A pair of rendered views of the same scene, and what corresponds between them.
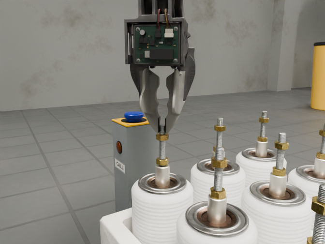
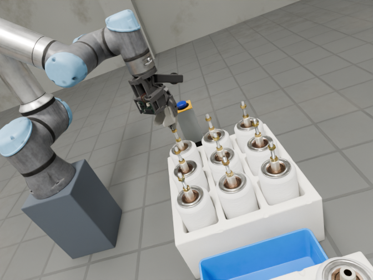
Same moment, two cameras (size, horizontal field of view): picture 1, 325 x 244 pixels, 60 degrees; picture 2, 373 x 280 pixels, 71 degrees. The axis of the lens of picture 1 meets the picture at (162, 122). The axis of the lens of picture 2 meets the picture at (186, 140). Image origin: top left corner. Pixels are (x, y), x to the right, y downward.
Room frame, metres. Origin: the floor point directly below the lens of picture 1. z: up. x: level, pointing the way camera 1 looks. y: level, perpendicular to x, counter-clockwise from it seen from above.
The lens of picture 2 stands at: (-0.16, -0.49, 0.75)
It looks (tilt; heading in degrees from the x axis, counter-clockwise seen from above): 32 degrees down; 39
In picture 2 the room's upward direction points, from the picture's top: 23 degrees counter-clockwise
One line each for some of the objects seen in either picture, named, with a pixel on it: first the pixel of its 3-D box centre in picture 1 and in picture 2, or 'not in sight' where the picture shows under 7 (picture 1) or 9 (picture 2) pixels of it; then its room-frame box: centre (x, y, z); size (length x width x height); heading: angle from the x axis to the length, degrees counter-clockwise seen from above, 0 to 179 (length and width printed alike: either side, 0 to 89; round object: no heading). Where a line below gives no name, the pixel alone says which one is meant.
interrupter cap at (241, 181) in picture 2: not in sight; (232, 182); (0.27, -0.23, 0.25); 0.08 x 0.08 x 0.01
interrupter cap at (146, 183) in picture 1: (162, 183); (181, 147); (0.40, 0.00, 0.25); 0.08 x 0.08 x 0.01
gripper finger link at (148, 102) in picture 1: (147, 102); (160, 119); (0.39, 0.02, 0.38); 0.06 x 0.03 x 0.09; 171
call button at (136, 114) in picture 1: (133, 117); (181, 105); (0.57, 0.06, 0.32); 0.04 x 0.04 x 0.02
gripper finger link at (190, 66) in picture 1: (178, 68); (168, 104); (0.40, -0.02, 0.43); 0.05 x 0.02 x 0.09; 81
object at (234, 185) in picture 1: (215, 213); (221, 156); (0.47, -0.10, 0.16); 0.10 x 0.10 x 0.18
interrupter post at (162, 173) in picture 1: (162, 175); (180, 144); (0.40, 0.00, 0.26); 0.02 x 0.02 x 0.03
